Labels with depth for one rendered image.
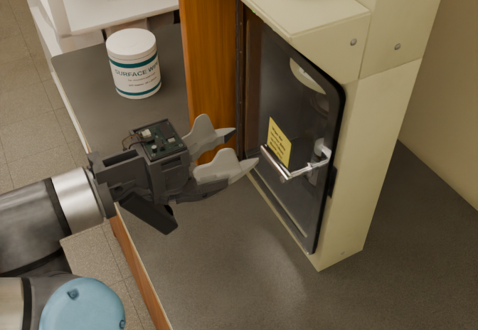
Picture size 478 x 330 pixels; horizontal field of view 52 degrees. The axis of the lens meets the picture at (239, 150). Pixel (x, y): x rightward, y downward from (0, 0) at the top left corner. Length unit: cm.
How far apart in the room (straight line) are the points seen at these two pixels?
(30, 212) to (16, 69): 283
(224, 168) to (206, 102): 44
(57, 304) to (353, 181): 52
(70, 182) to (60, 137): 219
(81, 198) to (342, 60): 35
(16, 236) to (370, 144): 51
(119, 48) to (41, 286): 93
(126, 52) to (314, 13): 79
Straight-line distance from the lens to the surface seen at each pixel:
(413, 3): 66
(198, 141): 69
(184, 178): 64
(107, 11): 187
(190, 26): 94
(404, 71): 72
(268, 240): 105
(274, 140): 91
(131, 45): 134
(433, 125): 125
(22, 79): 329
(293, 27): 56
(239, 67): 96
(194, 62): 98
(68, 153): 268
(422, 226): 113
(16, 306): 48
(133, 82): 136
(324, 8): 61
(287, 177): 80
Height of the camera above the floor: 180
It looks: 45 degrees down
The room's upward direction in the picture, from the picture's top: straight up
